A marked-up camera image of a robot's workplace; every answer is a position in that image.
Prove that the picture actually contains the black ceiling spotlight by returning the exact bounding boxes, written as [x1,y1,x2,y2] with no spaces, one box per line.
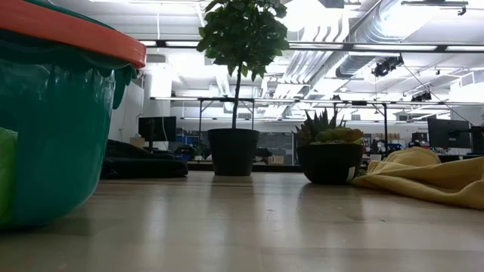
[371,54,405,78]
[411,90,433,103]

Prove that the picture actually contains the yellow cloth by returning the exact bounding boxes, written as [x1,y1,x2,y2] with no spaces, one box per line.
[351,146,484,211]

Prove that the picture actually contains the leafy plant in black pot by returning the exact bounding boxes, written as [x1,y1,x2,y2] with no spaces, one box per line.
[196,0,290,177]

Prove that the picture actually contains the black computer monitor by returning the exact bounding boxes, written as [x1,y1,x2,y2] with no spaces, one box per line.
[470,125,484,156]
[427,118,472,149]
[138,116,178,151]

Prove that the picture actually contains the black metal table frame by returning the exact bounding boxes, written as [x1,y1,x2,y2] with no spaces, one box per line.
[187,161,303,173]

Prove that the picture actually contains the succulents in black bowl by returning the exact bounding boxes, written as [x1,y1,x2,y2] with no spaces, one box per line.
[293,108,365,185]

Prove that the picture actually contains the green basket with orange rim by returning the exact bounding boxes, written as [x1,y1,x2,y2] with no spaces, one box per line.
[0,0,147,228]

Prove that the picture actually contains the black overhead rail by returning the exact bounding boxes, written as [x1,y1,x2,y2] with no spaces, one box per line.
[139,39,484,54]

